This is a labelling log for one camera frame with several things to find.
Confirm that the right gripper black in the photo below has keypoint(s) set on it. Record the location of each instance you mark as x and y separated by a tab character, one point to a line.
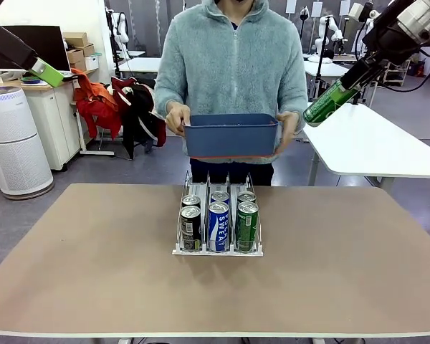
387	43

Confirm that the green Chilsung cider can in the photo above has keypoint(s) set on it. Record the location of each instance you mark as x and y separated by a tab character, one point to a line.
247	229
246	196
324	105

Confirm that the blue plastic bin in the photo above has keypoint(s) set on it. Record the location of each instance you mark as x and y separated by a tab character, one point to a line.
233	139

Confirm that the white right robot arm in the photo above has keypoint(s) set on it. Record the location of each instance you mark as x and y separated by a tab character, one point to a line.
423	18

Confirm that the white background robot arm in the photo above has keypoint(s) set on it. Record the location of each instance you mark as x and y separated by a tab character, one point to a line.
324	28
121	28

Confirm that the person's right forearm teal sleeve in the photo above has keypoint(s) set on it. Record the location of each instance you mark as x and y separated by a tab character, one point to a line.
165	105

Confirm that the person's left forearm teal sleeve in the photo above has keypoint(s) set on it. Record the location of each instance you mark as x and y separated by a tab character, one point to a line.
301	107

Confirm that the clear plastic can dispenser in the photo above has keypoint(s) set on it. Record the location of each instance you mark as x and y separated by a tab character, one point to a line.
218	253

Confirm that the person's left hand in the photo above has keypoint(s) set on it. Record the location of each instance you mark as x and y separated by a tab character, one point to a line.
290	125

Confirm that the person's right hand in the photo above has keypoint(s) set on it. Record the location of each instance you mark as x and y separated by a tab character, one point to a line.
177	120

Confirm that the green dish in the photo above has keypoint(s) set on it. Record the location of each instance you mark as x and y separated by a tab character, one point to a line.
31	79

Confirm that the brown cardboard box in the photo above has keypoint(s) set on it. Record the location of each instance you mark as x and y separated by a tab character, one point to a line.
75	38
74	56
87	50
79	65

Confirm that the black computer monitor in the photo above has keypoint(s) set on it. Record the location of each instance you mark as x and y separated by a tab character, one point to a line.
46	46

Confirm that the white background table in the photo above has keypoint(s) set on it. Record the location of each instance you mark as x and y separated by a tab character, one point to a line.
139	64
326	70

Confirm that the wooden shelf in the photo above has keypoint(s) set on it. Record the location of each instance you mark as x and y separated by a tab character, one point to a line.
397	77

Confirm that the small white box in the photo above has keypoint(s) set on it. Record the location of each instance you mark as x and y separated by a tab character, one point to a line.
92	62

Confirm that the white cabinet desk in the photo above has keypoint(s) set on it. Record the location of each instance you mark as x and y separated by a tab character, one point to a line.
57	118

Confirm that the orange jacket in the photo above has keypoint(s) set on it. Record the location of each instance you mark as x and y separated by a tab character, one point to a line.
96	104

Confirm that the red fire extinguisher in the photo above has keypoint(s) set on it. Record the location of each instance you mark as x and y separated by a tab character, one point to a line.
420	70

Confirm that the white side table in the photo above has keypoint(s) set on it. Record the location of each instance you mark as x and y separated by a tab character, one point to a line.
372	143

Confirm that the white air purifier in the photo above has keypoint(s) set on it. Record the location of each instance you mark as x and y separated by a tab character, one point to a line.
14	143

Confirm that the white clothes rack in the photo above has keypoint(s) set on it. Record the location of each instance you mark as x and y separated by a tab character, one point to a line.
93	153

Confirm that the red and black clothes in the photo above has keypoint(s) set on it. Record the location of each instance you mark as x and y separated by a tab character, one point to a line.
139	114

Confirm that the person in teal fleece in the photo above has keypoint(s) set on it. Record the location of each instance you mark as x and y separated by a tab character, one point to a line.
233	71

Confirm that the blue Pocari Sweat can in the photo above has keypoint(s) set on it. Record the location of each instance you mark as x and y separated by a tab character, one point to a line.
220	196
218	229

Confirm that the black Pepsi can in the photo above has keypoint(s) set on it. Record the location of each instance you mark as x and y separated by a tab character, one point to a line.
191	200
190	229

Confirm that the white wall paper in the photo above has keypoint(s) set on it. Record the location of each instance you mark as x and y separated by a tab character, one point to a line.
291	6
345	7
317	9

